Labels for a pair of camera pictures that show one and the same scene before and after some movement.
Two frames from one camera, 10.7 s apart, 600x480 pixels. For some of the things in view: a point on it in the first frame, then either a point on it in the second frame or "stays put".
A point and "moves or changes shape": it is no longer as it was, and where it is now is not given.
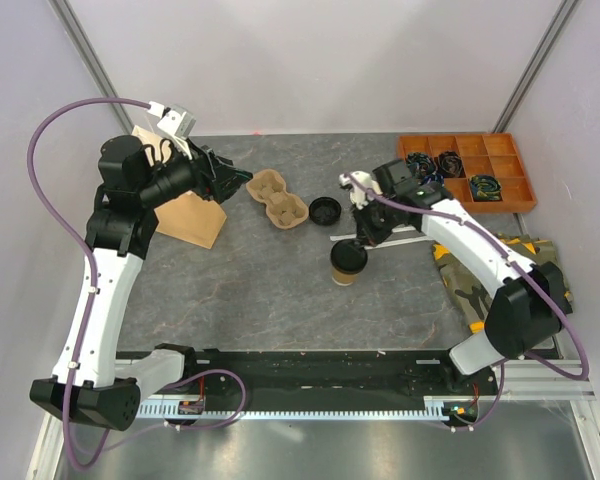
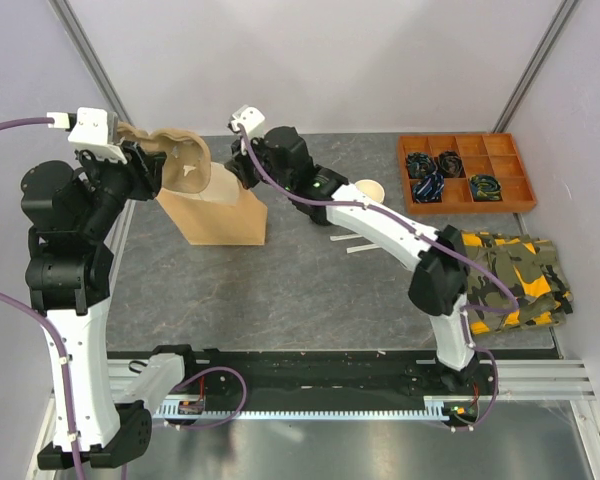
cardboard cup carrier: x=283 y=209 moves or changes shape
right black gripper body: x=377 y=219 to x=247 y=173
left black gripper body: x=203 y=183 to x=133 y=179
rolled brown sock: x=449 y=164 stays put
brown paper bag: x=189 y=218 moves or changes shape
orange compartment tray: x=492 y=154 stays put
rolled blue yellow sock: x=485 y=187 stays put
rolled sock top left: x=420 y=164 stays put
